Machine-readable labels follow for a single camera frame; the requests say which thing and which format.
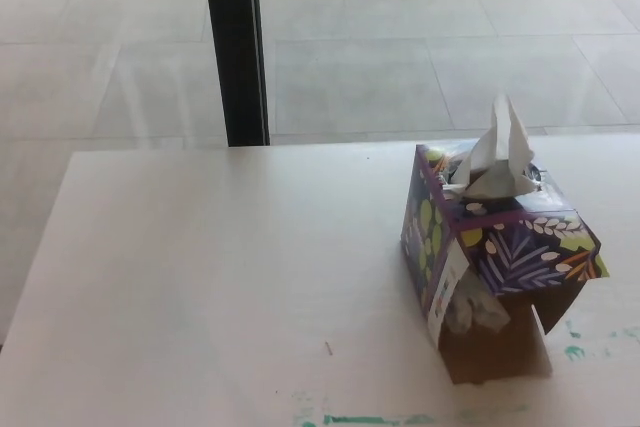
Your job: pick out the white tissue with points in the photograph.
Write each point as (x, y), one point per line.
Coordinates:
(500, 157)

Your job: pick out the purple floral tissue box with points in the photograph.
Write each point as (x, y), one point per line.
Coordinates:
(520, 247)

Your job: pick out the black vertical window post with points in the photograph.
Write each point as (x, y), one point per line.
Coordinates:
(232, 47)

